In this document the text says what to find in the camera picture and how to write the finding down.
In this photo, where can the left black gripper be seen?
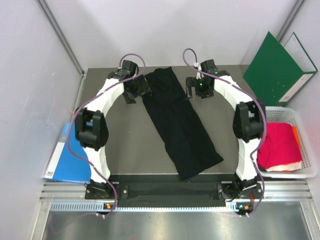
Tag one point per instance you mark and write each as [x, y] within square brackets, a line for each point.
[143, 89]

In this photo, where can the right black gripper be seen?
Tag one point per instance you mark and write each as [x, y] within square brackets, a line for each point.
[192, 82]

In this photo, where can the black t-shirt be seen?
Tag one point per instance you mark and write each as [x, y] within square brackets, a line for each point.
[186, 140]

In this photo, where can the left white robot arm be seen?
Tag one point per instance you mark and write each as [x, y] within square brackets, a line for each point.
[91, 128]

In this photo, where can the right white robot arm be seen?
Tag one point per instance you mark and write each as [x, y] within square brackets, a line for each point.
[249, 125]

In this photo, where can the blue folder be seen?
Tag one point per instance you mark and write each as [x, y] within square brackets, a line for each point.
[63, 166]

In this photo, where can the white plastic basket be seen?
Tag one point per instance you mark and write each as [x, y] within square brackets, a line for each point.
[276, 114]

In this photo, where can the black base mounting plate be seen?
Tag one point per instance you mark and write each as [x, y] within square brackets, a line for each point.
[167, 190]

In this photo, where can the magenta t-shirt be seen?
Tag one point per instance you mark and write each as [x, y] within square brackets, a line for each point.
[279, 147]

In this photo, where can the orange t-shirt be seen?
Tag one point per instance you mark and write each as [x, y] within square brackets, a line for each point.
[295, 132]

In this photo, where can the white t-shirt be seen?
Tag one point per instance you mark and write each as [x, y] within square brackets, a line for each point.
[288, 167]

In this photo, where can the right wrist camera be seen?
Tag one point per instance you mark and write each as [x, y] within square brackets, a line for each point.
[208, 67]

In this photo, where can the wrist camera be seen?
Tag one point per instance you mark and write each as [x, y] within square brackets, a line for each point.
[208, 67]
[129, 68]

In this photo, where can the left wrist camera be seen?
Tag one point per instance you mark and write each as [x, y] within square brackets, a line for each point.
[129, 68]

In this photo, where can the green ring binder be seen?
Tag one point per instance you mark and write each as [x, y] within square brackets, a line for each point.
[278, 72]

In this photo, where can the grey slotted cable duct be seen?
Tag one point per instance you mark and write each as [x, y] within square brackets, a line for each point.
[106, 207]

